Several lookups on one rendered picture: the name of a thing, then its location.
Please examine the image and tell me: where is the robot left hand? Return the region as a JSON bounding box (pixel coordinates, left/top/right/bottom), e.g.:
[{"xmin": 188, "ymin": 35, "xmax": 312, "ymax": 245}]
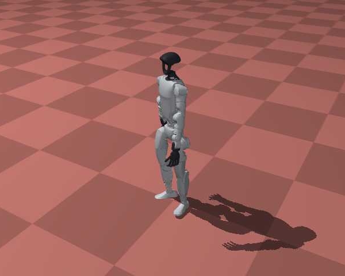
[{"xmin": 164, "ymin": 142, "xmax": 180, "ymax": 167}]

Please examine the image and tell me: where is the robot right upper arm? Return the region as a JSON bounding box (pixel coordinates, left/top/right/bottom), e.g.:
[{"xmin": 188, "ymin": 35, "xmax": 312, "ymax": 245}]
[{"xmin": 156, "ymin": 75, "xmax": 164, "ymax": 106}]

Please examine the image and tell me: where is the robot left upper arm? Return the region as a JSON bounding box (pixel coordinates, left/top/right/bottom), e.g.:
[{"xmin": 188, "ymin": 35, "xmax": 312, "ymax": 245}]
[{"xmin": 173, "ymin": 84, "xmax": 187, "ymax": 123}]

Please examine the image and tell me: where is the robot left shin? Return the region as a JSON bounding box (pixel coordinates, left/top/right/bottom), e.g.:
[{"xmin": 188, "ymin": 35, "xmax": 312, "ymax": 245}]
[{"xmin": 177, "ymin": 171, "xmax": 189, "ymax": 205}]

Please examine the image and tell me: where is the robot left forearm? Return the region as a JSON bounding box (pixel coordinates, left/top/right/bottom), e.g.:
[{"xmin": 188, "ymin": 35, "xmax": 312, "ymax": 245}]
[{"xmin": 172, "ymin": 114, "xmax": 185, "ymax": 149}]

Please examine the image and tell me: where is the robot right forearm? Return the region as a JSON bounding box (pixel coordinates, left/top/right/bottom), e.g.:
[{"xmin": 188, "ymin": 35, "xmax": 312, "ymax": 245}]
[{"xmin": 158, "ymin": 105, "xmax": 167, "ymax": 123}]

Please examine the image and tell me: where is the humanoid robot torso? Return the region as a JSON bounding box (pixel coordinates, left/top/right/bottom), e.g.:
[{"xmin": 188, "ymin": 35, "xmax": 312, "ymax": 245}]
[{"xmin": 159, "ymin": 75, "xmax": 185, "ymax": 140}]

